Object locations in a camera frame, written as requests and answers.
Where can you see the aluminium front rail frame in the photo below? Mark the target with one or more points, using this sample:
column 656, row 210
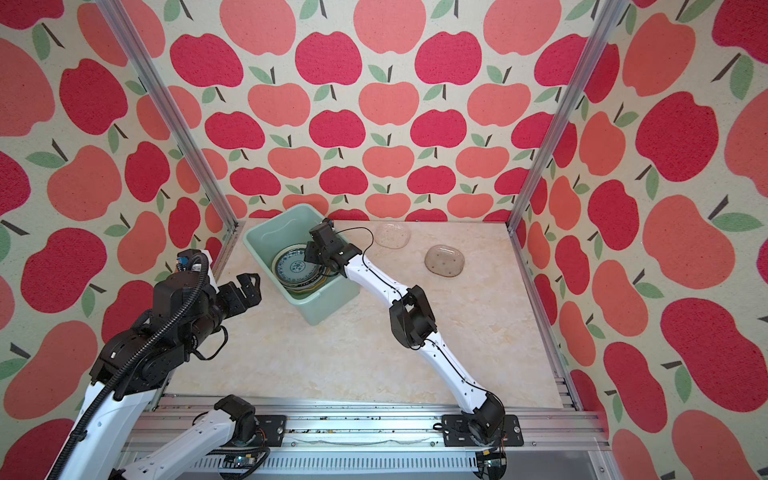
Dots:
column 359, row 440

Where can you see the aluminium corner post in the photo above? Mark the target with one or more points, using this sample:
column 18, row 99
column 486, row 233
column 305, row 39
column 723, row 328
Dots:
column 605, row 23
column 130, row 41

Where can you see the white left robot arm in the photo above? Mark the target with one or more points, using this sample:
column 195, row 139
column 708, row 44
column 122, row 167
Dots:
column 132, row 368

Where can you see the mint green plastic bin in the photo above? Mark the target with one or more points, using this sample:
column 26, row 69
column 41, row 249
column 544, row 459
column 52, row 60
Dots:
column 291, row 227

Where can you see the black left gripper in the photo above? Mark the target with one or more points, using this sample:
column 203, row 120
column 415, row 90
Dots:
column 241, row 301

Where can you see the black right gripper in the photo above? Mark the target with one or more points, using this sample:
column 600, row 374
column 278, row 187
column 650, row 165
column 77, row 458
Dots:
column 307, row 255

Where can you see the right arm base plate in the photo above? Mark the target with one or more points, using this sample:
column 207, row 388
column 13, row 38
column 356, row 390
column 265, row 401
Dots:
column 462, row 431

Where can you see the blue green patterned plate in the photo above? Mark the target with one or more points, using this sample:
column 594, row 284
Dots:
column 293, row 271

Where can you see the smoky glass dotted plate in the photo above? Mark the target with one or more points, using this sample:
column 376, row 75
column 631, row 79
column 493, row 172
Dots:
column 444, row 261

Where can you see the clear ribbed glass plate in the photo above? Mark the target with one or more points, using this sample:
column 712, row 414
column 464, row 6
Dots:
column 392, row 236

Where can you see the right aluminium corner post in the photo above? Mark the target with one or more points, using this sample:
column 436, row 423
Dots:
column 605, row 23

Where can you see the left aluminium corner post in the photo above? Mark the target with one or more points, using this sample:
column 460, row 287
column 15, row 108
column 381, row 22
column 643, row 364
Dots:
column 130, row 41

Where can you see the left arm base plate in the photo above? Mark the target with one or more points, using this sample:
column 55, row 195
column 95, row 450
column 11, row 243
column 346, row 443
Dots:
column 269, row 431

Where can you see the cream plate with grass motif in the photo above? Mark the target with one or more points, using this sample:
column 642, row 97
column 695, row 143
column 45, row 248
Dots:
column 326, row 276

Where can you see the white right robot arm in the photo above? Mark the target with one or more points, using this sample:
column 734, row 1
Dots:
column 414, row 326

